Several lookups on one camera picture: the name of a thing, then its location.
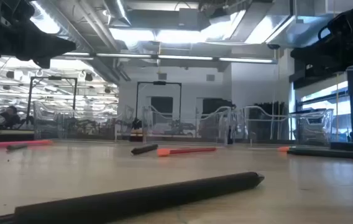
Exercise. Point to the red pencil with orange cap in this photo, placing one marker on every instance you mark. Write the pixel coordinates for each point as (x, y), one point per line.
(189, 151)

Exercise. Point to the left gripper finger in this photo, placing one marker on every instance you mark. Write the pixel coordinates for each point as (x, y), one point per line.
(49, 46)
(43, 62)

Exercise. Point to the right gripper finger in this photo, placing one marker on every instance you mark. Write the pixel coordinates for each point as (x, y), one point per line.
(310, 54)

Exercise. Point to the pink pencil with orange cap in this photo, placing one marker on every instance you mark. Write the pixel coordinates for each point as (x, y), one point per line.
(15, 143)

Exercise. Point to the black pencil with orange cap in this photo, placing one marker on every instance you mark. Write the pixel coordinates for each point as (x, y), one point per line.
(335, 153)

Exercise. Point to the long ceiling light strip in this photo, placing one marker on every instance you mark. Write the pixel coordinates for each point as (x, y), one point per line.
(182, 58)

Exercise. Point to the person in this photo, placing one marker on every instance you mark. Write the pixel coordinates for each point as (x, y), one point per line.
(8, 118)

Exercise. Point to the clear plastic bin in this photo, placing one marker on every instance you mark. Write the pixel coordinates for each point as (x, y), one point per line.
(288, 127)
(186, 127)
(83, 124)

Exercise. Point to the black pen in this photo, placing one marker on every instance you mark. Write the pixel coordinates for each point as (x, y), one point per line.
(133, 199)
(143, 149)

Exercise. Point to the black overhead rig frame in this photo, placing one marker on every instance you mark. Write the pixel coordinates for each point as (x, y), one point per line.
(159, 83)
(30, 99)

